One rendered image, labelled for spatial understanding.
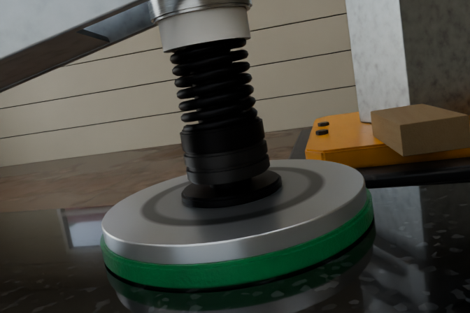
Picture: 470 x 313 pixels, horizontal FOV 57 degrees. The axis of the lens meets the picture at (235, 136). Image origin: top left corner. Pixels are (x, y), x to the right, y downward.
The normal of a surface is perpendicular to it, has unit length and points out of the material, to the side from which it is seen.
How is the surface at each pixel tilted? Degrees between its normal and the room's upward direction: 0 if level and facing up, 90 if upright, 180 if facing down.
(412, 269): 0
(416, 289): 0
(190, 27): 90
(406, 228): 0
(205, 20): 90
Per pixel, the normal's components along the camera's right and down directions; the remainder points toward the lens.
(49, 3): 0.04, 0.14
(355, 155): -0.22, 0.18
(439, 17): 0.29, 0.09
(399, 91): -0.94, 0.20
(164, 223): -0.16, -0.98
